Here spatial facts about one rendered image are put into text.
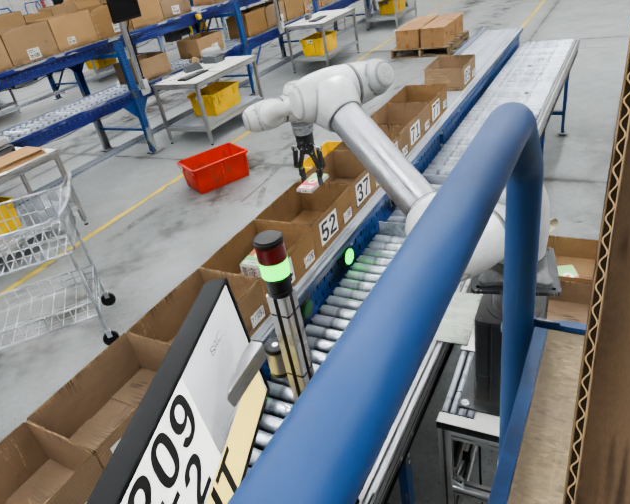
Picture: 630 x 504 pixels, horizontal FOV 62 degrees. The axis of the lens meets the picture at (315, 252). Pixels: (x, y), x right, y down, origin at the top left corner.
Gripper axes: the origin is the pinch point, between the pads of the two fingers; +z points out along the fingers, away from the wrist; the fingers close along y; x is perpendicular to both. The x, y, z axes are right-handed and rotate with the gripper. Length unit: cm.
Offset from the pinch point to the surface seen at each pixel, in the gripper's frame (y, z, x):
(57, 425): -21, 21, -130
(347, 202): 8.1, 18.6, 13.8
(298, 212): -20.6, 27.0, 14.3
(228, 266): -21, 22, -43
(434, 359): 68, 42, -49
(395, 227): 25, 38, 28
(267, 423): 26, 42, -94
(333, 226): 8.3, 22.1, -2.6
